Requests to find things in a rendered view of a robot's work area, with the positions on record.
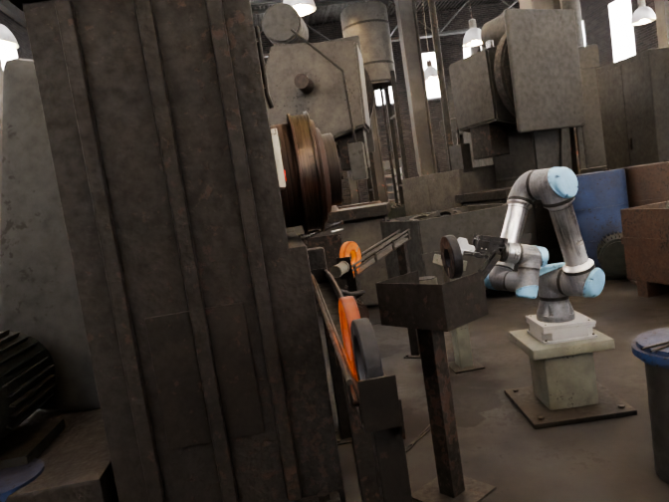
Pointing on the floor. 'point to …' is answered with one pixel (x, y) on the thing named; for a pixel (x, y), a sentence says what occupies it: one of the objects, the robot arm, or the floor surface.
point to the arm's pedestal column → (566, 393)
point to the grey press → (520, 106)
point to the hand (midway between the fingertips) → (450, 251)
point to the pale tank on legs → (377, 45)
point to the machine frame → (184, 252)
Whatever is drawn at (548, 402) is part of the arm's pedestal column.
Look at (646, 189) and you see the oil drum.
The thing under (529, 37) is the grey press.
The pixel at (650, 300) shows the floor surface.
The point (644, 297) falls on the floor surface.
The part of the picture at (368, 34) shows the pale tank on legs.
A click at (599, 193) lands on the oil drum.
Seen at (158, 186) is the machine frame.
